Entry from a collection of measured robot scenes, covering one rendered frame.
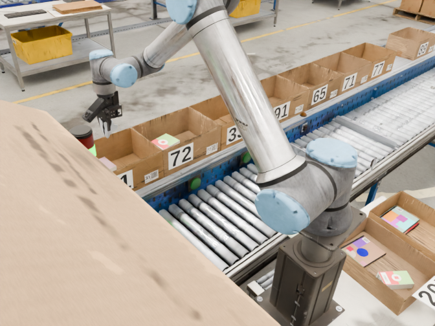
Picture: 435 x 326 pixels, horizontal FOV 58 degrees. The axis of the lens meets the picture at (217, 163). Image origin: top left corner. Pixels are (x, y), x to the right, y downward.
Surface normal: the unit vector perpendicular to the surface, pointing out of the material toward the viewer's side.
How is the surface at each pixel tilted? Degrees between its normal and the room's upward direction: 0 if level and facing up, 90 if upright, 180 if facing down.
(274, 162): 66
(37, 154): 34
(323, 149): 4
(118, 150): 89
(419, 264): 89
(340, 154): 4
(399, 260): 0
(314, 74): 90
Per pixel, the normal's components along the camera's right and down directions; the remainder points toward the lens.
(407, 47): -0.74, 0.37
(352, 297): 0.04, -0.81
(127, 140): 0.65, 0.45
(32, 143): 0.44, -0.88
